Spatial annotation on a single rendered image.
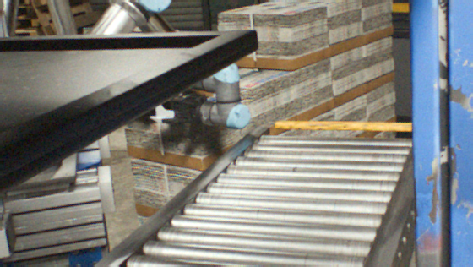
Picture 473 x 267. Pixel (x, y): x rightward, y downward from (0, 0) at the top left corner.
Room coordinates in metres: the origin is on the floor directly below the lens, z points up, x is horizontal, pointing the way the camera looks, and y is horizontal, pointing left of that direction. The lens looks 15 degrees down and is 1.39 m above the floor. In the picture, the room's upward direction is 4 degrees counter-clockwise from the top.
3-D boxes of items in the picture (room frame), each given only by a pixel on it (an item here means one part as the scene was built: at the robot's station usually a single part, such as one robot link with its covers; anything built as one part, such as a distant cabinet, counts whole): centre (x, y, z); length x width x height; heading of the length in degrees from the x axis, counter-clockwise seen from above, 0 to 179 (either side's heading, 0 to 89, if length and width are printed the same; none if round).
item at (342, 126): (1.97, -0.19, 0.81); 0.43 x 0.03 x 0.02; 71
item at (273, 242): (1.28, 0.06, 0.77); 0.47 x 0.05 x 0.05; 71
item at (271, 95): (2.83, 0.09, 0.42); 1.17 x 0.39 x 0.83; 143
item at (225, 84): (2.05, 0.16, 0.95); 0.11 x 0.08 x 0.11; 41
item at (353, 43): (3.17, -0.17, 0.86); 0.38 x 0.29 x 0.04; 53
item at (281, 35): (2.94, 0.01, 0.95); 0.38 x 0.29 x 0.23; 54
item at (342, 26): (3.17, -0.17, 0.95); 0.38 x 0.29 x 0.23; 53
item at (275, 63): (2.94, 0.01, 0.86); 0.38 x 0.29 x 0.04; 54
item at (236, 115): (2.03, 0.15, 0.85); 0.11 x 0.08 x 0.09; 51
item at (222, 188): (1.53, -0.02, 0.77); 0.47 x 0.05 x 0.05; 71
